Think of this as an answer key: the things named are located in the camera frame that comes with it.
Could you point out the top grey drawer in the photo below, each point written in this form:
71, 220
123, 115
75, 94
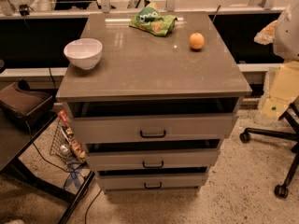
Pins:
152, 128

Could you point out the orange fruit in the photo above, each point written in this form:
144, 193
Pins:
196, 41

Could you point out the middle grey drawer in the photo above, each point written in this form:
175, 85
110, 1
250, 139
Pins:
137, 160

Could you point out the wire basket with snacks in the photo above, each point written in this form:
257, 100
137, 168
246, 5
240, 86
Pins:
65, 146

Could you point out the black side table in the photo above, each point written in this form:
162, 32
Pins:
37, 187

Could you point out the white bowl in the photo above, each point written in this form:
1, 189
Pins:
84, 53

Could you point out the grey drawer cabinet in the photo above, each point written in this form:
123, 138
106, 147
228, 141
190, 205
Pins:
144, 75

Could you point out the grey drawer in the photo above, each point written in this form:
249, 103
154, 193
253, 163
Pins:
152, 128
151, 181
137, 160

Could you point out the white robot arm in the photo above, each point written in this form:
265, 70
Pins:
286, 40

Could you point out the bottom grey drawer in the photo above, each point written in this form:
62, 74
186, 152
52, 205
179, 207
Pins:
151, 181

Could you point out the green chip bag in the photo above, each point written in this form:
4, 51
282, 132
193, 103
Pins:
150, 20

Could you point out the brown bag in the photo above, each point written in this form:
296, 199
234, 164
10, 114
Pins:
22, 105

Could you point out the black office chair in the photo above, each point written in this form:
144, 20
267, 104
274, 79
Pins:
279, 137

